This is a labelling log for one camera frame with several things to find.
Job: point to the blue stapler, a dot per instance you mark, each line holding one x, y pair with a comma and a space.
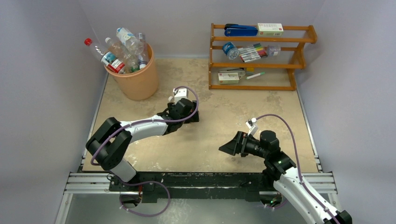
239, 30

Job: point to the red white label bottle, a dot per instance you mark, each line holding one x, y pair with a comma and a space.
105, 56

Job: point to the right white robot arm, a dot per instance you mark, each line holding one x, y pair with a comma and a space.
283, 173

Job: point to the orange plastic bin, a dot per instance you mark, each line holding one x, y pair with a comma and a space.
139, 85

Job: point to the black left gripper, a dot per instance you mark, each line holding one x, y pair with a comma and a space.
194, 119

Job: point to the pack of coloured markers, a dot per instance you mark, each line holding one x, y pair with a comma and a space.
252, 52

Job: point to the grey stapler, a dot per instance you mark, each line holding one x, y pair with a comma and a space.
239, 70

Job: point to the white red box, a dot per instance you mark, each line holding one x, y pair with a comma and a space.
269, 29

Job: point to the white blue label bottle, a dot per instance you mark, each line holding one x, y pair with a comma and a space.
129, 40

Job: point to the crushed clear bottle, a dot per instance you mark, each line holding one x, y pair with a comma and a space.
122, 53

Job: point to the green white marker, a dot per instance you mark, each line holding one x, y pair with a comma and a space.
255, 75

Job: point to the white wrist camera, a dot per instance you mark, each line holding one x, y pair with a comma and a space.
252, 125
178, 94

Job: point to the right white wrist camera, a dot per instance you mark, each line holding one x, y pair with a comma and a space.
252, 125

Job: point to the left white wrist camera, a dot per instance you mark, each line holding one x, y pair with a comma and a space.
178, 94

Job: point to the small clear jar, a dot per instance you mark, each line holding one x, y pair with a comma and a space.
273, 50

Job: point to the blue tape roll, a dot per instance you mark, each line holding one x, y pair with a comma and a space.
230, 50

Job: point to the wooden shelf rack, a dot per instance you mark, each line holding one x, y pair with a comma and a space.
265, 61

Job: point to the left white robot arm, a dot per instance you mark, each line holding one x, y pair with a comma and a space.
109, 143

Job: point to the white stapler box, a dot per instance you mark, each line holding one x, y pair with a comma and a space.
228, 78

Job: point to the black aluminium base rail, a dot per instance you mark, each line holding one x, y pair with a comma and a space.
179, 185

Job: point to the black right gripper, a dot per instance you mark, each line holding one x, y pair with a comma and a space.
242, 143

